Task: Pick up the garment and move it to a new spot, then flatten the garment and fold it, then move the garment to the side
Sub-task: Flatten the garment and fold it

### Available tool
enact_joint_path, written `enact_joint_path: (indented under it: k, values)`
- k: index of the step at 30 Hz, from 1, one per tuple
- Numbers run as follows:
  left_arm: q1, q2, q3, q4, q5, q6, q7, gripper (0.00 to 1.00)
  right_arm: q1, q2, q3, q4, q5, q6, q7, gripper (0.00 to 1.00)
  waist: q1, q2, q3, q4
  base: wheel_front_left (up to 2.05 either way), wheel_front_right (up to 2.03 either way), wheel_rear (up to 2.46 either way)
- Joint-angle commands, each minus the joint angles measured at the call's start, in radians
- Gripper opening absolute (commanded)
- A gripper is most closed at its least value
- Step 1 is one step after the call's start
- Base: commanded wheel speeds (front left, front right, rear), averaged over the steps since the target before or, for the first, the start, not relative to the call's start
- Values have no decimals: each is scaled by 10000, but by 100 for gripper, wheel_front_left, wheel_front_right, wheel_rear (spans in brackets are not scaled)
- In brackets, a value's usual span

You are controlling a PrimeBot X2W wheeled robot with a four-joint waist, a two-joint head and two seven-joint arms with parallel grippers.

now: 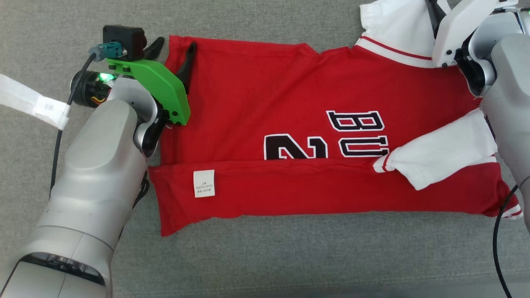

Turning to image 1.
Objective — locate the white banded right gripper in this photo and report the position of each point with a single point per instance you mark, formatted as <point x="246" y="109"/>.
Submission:
<point x="451" y="33"/>

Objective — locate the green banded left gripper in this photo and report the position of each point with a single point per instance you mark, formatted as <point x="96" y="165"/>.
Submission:
<point x="161" y="87"/>

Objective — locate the red white numbered jersey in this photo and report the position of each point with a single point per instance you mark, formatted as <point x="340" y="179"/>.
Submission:
<point x="269" y="91"/>

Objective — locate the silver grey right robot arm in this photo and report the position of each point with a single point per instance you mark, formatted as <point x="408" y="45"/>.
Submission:
<point x="509" y="82"/>

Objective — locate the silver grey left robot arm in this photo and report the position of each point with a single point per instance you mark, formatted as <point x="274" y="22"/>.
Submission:
<point x="91" y="178"/>

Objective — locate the white tape label strip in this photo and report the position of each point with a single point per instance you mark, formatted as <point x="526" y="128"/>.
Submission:
<point x="29" y="101"/>

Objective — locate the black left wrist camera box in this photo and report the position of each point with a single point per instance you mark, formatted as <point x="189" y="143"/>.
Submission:
<point x="126" y="41"/>

